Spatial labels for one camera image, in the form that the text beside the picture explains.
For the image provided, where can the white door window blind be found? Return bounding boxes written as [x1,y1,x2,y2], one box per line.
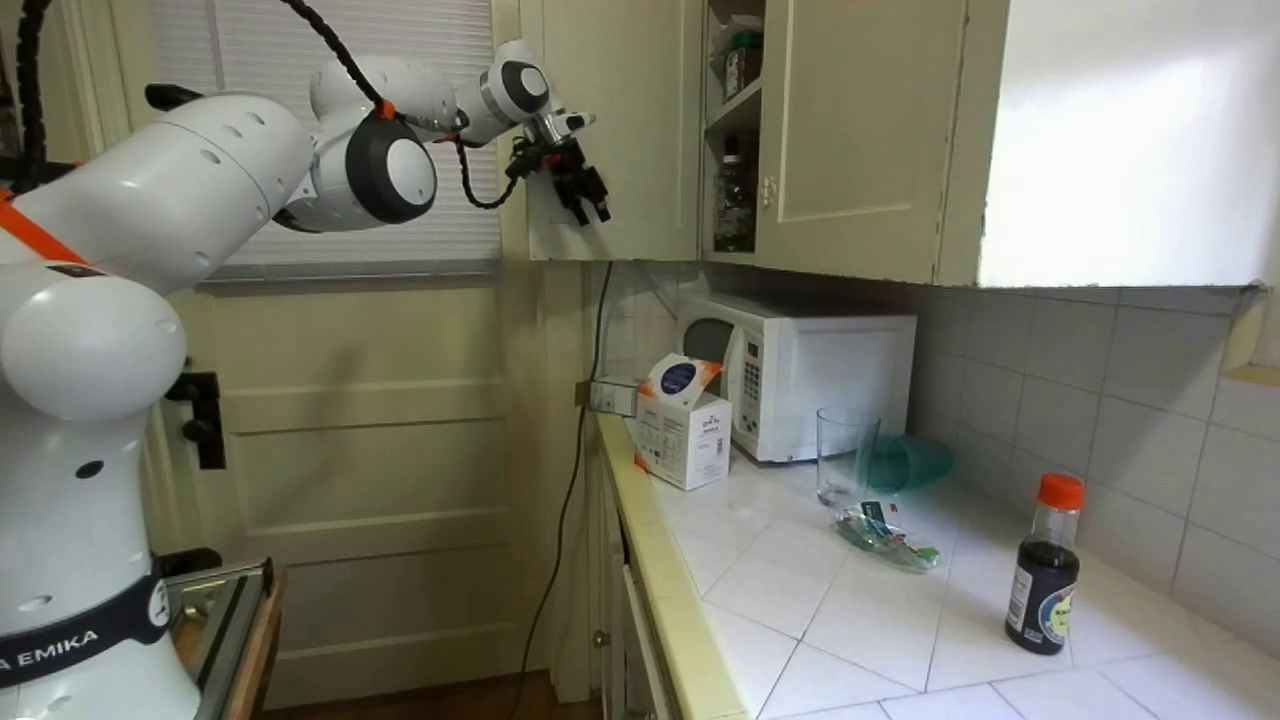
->
[123,0,510,294]

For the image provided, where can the white cabinet door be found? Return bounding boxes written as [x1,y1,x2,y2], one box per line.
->
[579,438,687,720]

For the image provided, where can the dark glass jar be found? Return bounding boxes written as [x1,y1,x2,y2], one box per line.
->
[711,133,753,204]

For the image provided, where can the green crumpled wrapper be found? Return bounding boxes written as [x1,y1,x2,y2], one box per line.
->
[832,495,946,575]

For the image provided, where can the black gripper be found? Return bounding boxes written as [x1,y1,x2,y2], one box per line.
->
[510,104,622,227]

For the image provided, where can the glass topped wooden cart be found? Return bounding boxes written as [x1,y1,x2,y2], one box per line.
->
[150,554,294,720]

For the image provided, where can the white microwave oven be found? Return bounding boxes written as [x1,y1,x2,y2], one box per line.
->
[671,294,923,469]

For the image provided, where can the open cabinet door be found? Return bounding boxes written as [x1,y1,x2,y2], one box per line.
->
[518,0,704,264]

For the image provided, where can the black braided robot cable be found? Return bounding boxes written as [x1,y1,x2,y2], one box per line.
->
[9,0,406,173]

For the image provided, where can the black door lock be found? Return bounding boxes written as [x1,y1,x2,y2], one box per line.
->
[159,358,233,471]

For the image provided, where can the dark sauce bottle orange cap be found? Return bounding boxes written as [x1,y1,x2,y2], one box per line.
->
[999,469,1088,662]

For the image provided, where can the thin black power cable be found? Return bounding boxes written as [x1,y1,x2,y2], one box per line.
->
[510,261,622,676]

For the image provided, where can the pale panelled room door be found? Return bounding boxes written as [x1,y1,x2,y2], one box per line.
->
[130,254,571,714]

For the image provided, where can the green plastic cup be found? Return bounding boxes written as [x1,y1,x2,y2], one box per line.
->
[856,424,959,495]

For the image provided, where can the small white green box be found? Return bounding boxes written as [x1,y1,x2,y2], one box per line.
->
[579,376,646,424]

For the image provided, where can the white box blue circle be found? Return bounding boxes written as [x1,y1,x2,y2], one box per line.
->
[628,350,740,495]

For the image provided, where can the closed cabinet door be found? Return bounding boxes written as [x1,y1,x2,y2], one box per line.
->
[753,0,971,286]

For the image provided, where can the pale green wall cabinet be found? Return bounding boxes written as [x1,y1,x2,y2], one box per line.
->
[695,0,1014,294]

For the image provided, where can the black camera on stand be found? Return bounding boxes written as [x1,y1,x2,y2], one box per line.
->
[140,82,205,117]

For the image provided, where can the clear drinking glass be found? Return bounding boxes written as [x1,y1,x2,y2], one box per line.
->
[808,405,872,513]

